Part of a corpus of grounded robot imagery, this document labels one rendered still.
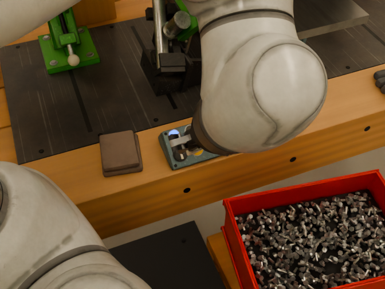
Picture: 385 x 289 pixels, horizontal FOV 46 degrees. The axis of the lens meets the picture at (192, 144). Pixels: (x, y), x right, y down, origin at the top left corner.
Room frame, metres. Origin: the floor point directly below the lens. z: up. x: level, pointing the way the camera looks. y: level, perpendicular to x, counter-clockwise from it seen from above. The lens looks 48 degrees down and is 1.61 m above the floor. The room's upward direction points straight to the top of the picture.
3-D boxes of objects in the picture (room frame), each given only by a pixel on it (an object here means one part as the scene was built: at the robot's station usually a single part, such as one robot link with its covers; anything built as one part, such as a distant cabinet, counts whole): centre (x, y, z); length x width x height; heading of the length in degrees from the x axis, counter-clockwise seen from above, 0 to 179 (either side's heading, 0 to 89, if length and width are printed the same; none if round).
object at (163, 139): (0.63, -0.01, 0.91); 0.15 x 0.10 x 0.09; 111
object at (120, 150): (0.60, 0.15, 0.91); 0.10 x 0.08 x 0.03; 11
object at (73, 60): (0.87, 0.29, 0.96); 0.06 x 0.03 x 0.06; 21
